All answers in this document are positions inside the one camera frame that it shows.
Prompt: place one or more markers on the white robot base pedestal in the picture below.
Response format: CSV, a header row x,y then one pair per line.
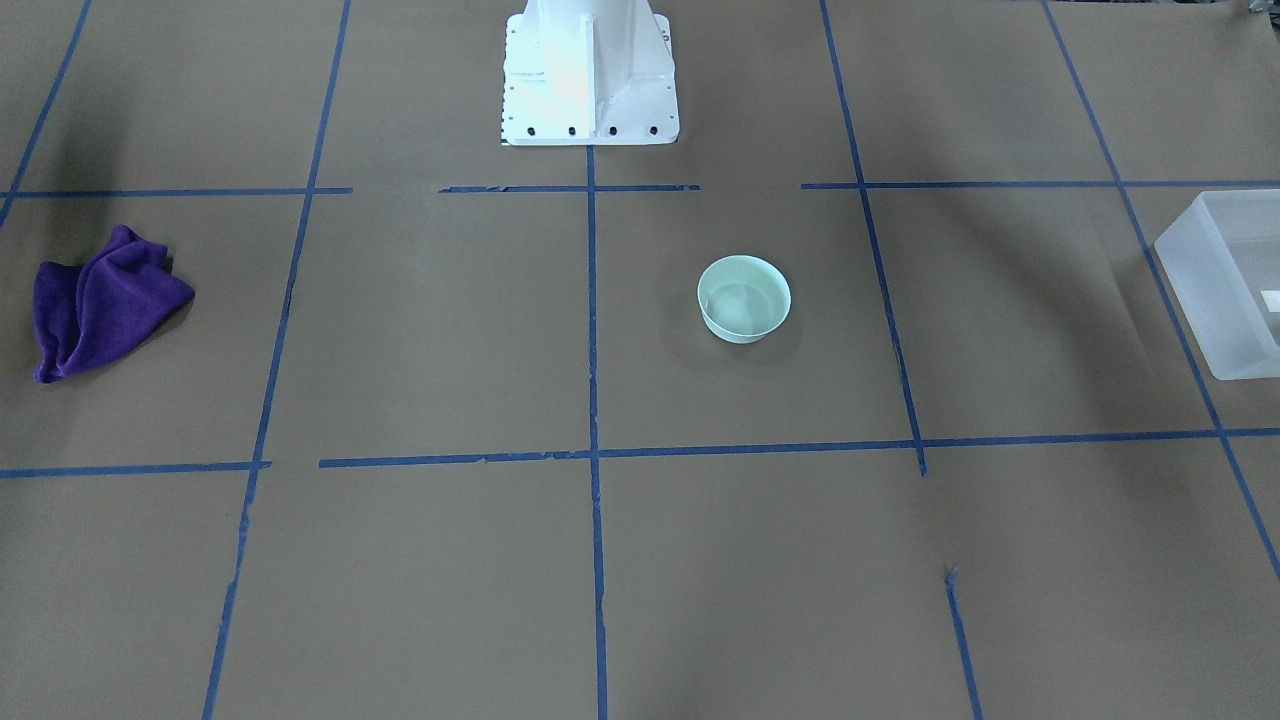
x,y
589,73

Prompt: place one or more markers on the translucent plastic storage box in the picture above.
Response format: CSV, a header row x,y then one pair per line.
x,y
1221,256

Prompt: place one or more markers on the purple cloth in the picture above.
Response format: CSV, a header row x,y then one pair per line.
x,y
89,315

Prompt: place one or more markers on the mint green bowl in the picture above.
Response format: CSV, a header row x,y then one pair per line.
x,y
742,298

